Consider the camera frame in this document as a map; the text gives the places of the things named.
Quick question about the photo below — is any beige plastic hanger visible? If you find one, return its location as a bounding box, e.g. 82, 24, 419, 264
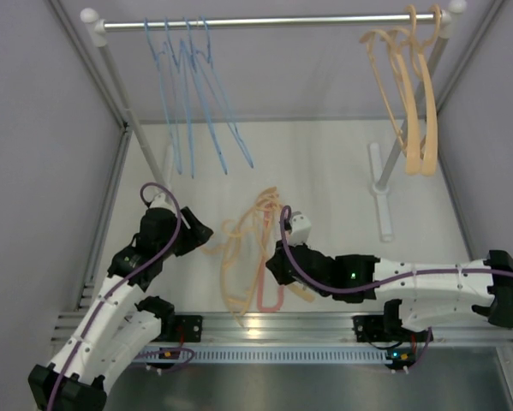
251, 187, 315, 313
410, 4, 443, 176
359, 4, 421, 176
203, 202, 260, 327

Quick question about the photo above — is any pink plastic hanger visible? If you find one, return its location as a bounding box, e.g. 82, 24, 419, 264
256, 247, 284, 313

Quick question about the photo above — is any blue wire hanger three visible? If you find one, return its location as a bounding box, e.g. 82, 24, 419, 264
182, 17, 230, 176

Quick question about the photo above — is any blue wire hanger two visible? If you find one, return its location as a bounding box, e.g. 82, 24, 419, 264
164, 18, 195, 179

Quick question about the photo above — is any blue wire hanger four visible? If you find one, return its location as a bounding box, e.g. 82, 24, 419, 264
190, 16, 254, 175

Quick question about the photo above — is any blue wire hanger one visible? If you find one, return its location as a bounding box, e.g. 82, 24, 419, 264
144, 18, 183, 175

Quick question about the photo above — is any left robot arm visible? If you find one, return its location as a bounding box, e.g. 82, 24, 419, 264
28, 207, 213, 410

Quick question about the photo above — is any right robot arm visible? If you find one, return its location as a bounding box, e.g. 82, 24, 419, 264
265, 243, 513, 341

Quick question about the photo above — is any white right rack foot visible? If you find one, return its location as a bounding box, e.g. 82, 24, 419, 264
368, 142, 394, 242

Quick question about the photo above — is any white right rack pole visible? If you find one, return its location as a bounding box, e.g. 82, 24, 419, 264
360, 1, 468, 194

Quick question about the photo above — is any silver horizontal rack rod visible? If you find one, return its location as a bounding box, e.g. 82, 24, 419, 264
103, 12, 444, 32

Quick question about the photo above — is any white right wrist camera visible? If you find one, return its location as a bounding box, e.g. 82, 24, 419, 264
287, 211, 312, 247

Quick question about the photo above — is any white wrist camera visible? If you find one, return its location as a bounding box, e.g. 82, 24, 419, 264
148, 193, 174, 211
287, 211, 312, 247

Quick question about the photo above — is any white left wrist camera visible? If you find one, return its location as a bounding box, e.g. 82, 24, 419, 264
148, 193, 174, 211

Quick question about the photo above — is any aluminium front rail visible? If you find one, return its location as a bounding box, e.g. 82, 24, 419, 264
52, 311, 513, 343

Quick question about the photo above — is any white slotted cable duct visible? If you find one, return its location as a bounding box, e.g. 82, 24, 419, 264
134, 347, 410, 365

